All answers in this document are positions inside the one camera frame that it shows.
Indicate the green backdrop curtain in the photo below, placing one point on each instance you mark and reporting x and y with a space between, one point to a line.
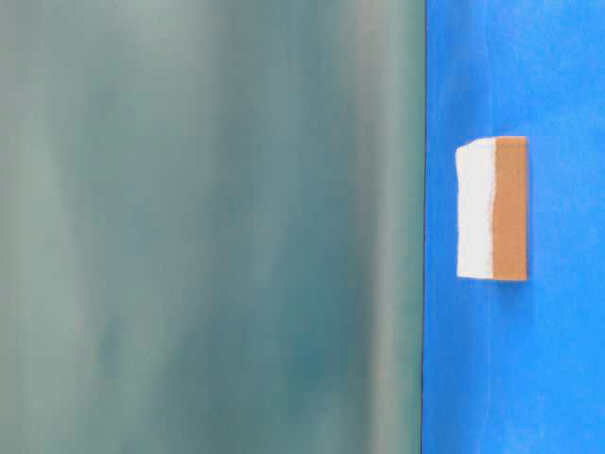
212 226

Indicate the blue table cloth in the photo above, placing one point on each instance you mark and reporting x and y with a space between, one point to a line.
517 367

